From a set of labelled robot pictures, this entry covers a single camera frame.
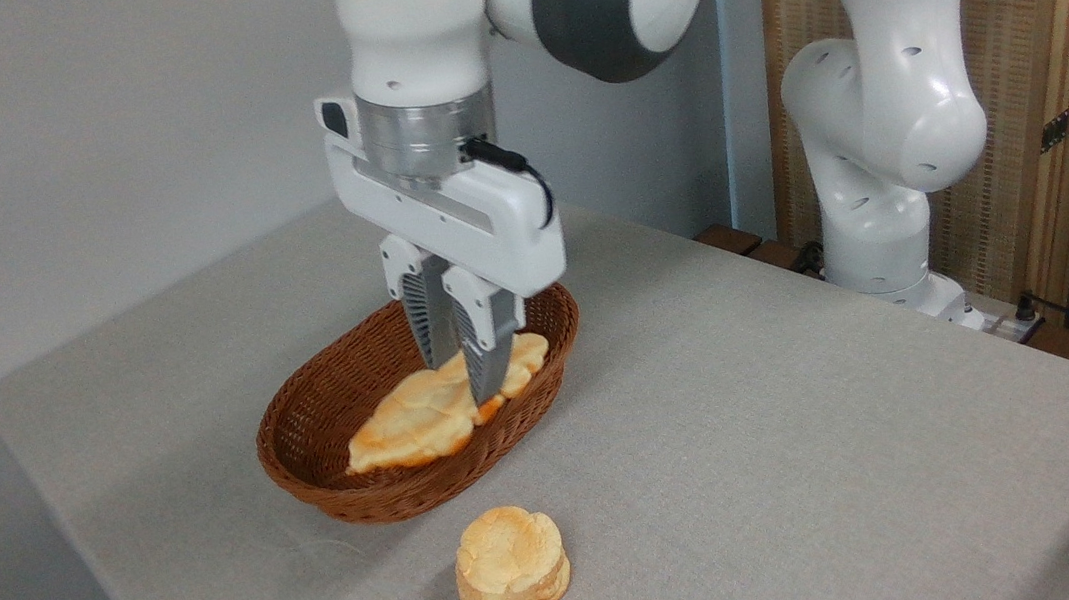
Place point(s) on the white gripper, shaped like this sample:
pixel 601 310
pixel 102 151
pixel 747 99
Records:
pixel 475 221

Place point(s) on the long braided bread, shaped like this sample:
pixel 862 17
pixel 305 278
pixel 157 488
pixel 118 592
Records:
pixel 417 419

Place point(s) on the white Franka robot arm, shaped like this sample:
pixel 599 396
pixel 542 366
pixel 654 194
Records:
pixel 886 119

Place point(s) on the round golden bread roll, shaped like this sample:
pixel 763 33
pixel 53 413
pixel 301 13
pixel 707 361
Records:
pixel 512 564

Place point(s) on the brown wicker oval basket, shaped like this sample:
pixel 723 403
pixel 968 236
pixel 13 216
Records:
pixel 327 424

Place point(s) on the grey tablecloth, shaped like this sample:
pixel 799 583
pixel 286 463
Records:
pixel 761 435

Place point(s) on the black clamp knob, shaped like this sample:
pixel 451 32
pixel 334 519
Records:
pixel 810 259

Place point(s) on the white power strip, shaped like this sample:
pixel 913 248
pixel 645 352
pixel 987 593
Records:
pixel 1011 326

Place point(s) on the wooden woven folding screen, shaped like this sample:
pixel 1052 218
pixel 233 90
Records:
pixel 1034 1

